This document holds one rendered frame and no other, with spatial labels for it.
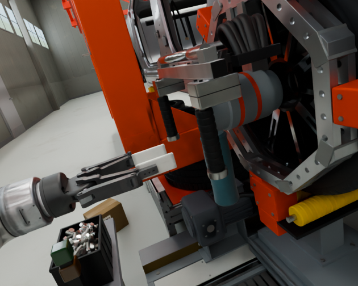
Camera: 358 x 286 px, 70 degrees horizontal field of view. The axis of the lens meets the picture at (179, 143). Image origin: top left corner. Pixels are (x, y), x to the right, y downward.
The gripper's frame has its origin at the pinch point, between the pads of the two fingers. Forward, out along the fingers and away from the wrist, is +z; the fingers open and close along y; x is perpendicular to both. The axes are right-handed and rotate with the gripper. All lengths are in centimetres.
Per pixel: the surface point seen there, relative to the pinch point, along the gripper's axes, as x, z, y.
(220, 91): 9.5, 15.0, 2.4
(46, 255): -83, -74, -119
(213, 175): -6.9, 10.4, 1.5
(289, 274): -68, 38, -18
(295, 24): 17.5, 32.5, 3.0
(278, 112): -6.4, 42.9, -20.0
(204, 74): 13.1, 13.5, 0.4
